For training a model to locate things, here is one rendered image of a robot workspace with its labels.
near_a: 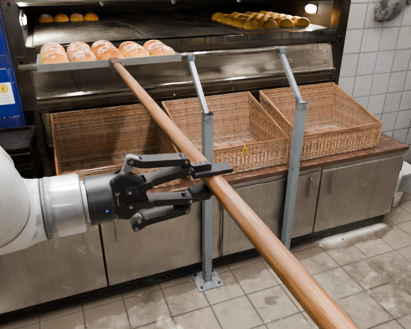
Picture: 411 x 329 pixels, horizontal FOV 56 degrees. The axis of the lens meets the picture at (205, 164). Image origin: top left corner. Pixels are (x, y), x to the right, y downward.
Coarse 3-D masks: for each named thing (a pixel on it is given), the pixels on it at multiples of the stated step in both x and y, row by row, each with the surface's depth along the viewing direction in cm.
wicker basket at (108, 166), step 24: (96, 120) 206; (120, 120) 210; (144, 120) 215; (72, 144) 204; (96, 144) 208; (120, 144) 212; (144, 144) 217; (168, 144) 197; (72, 168) 201; (96, 168) 169; (120, 168) 174; (144, 168) 178
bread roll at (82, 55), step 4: (76, 52) 148; (80, 52) 146; (84, 52) 147; (88, 52) 147; (72, 56) 146; (76, 56) 146; (80, 56) 146; (84, 56) 146; (88, 56) 147; (92, 56) 148; (72, 60) 146; (76, 60) 146; (80, 60) 146; (84, 60) 146; (88, 60) 147; (92, 60) 147
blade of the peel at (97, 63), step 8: (152, 56) 154; (160, 56) 155; (168, 56) 156; (176, 56) 157; (40, 64) 140; (48, 64) 141; (56, 64) 142; (64, 64) 143; (72, 64) 144; (80, 64) 145; (88, 64) 146; (96, 64) 147; (104, 64) 148; (128, 64) 151; (136, 64) 153
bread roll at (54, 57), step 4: (56, 52) 145; (44, 56) 144; (48, 56) 143; (52, 56) 143; (56, 56) 143; (60, 56) 144; (64, 56) 145; (44, 60) 143; (48, 60) 142; (52, 60) 143; (56, 60) 143; (60, 60) 144; (64, 60) 145
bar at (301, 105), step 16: (240, 48) 184; (256, 48) 187; (272, 48) 190; (32, 64) 154; (192, 64) 176; (288, 64) 191; (288, 80) 190; (208, 112) 169; (304, 112) 185; (208, 128) 169; (304, 128) 189; (208, 144) 173; (208, 160) 176; (288, 176) 202; (288, 192) 205; (208, 208) 188; (288, 208) 208; (208, 224) 192; (288, 224) 213; (208, 240) 196; (288, 240) 218; (208, 256) 201; (208, 272) 206; (208, 288) 205
